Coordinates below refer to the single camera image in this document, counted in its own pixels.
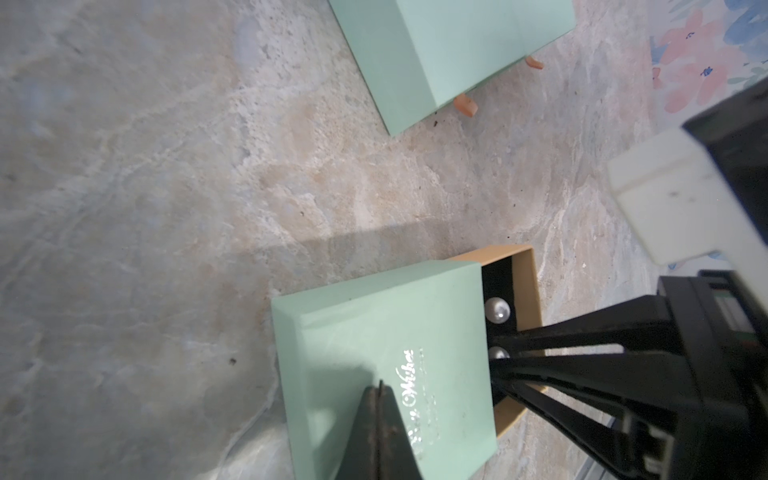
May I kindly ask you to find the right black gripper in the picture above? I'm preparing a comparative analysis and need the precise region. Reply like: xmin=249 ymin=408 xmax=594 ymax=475
xmin=489 ymin=270 xmax=767 ymax=479

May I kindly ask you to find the green jewelry box right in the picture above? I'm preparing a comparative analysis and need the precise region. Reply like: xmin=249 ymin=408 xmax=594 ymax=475
xmin=512 ymin=0 xmax=576 ymax=70

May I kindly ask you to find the green jewelry box left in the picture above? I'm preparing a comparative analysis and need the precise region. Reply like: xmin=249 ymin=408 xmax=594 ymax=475
xmin=327 ymin=0 xmax=529 ymax=138

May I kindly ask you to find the pearl earring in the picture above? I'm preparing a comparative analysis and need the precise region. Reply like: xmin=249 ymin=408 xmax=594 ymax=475
xmin=488 ymin=346 xmax=510 ymax=361
xmin=484 ymin=297 xmax=512 ymax=325

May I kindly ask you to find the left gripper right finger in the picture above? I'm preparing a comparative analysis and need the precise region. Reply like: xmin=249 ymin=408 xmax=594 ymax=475
xmin=377 ymin=380 xmax=422 ymax=480

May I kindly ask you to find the kraft drawer tray black lining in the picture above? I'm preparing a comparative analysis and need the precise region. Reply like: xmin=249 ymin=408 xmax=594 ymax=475
xmin=454 ymin=245 xmax=543 ymax=357

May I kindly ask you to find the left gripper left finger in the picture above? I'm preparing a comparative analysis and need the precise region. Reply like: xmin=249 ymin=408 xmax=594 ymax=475
xmin=336 ymin=386 xmax=380 ymax=479

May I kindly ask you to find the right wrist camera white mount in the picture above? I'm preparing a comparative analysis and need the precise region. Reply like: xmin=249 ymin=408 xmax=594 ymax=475
xmin=607 ymin=77 xmax=768 ymax=277

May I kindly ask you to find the small green jewelry box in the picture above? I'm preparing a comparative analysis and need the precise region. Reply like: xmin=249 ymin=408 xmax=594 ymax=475
xmin=271 ymin=260 xmax=497 ymax=479

